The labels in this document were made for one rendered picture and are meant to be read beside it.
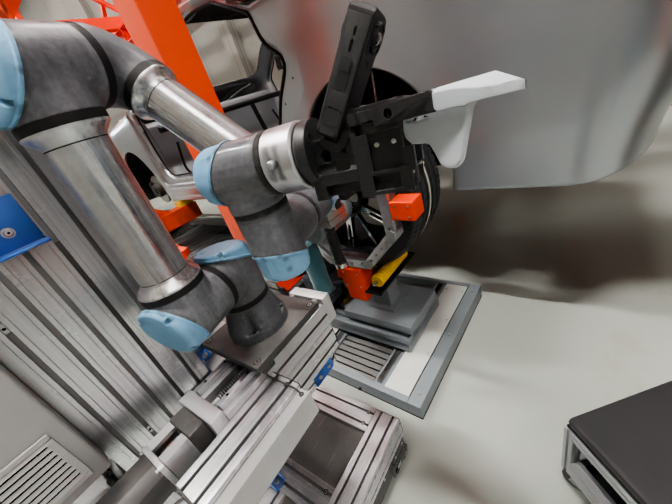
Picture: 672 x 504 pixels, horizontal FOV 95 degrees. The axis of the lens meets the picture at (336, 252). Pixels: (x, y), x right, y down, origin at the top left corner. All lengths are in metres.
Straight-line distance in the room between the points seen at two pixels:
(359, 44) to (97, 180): 0.41
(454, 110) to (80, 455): 0.82
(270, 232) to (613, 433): 0.99
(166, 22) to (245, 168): 1.26
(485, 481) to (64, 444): 1.19
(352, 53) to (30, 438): 0.76
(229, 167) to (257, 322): 0.45
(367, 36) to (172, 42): 1.30
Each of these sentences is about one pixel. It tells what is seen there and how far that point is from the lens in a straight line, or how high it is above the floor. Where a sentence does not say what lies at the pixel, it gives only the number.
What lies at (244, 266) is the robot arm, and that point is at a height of 1.00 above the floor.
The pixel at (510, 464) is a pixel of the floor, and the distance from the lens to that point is 1.42.
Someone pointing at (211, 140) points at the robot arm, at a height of 1.26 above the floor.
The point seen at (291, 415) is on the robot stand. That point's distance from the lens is 0.72.
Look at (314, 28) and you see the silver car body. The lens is 1.60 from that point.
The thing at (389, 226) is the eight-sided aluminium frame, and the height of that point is 0.79.
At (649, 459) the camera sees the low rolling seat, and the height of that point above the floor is 0.34.
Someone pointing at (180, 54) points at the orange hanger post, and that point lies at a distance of 1.57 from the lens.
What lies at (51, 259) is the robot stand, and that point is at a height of 1.16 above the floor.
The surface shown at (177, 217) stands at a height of 0.61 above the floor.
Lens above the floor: 1.27
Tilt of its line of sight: 27 degrees down
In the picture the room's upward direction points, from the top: 19 degrees counter-clockwise
